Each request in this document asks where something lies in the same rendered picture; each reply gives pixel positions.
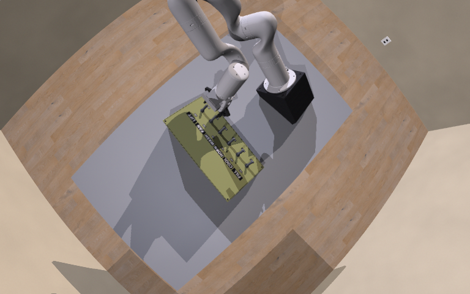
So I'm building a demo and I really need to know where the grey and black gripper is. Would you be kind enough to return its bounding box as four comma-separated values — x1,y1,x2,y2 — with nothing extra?
205,87,232,118

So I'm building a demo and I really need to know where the olive-yellow switch panel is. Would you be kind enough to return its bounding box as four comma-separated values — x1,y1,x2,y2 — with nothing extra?
163,97,264,202

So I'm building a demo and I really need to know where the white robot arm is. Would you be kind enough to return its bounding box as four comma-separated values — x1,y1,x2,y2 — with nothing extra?
167,0,296,111

